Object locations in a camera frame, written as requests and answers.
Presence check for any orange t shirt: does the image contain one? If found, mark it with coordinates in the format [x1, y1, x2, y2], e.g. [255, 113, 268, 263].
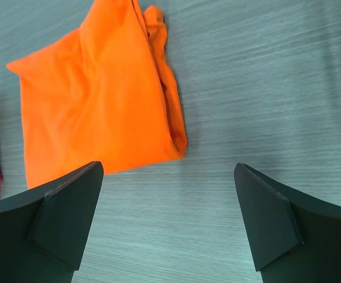
[6, 1, 187, 189]

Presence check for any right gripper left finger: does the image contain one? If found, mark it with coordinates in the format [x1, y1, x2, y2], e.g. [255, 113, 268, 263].
[0, 162, 104, 282]

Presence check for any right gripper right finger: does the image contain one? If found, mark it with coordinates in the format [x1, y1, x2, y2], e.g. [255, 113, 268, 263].
[234, 163, 341, 282]

